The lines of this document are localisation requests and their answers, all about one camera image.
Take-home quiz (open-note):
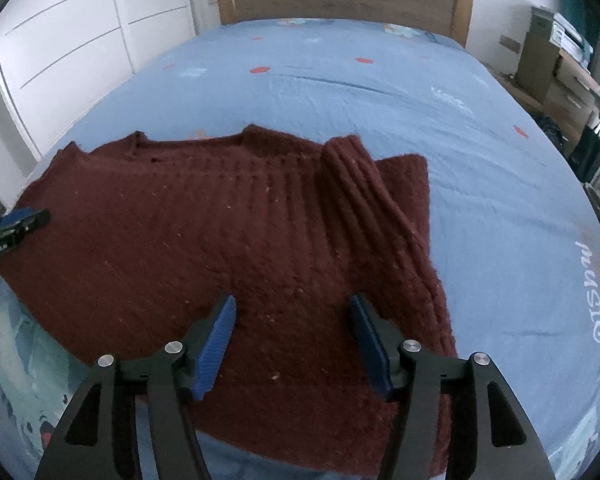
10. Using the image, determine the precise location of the white wardrobe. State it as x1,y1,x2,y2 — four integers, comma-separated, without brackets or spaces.
0,0,197,161

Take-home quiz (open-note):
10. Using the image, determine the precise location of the bed with blue sheet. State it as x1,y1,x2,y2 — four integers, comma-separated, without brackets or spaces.
0,17,600,480

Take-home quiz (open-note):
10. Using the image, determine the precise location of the maroon knitted sweater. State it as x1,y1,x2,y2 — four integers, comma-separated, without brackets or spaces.
0,124,458,478

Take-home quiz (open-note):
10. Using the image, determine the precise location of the wooden drawer cabinet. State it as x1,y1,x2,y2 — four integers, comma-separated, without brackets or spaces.
516,6,600,113

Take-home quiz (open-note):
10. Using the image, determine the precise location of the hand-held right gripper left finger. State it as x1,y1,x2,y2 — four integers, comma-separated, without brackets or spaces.
32,294,238,480

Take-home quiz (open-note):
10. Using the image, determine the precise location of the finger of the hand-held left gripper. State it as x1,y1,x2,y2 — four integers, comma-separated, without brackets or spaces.
0,208,51,245

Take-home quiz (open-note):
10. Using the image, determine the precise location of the dark backpack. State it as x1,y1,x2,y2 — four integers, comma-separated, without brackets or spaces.
534,114,567,152

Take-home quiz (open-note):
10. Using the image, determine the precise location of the white printer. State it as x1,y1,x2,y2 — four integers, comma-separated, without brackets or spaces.
550,10,595,66

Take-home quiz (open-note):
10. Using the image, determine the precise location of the black paper bag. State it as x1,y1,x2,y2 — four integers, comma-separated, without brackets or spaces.
566,124,600,184

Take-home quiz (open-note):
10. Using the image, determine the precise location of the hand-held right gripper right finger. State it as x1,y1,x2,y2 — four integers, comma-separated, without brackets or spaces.
348,294,556,480

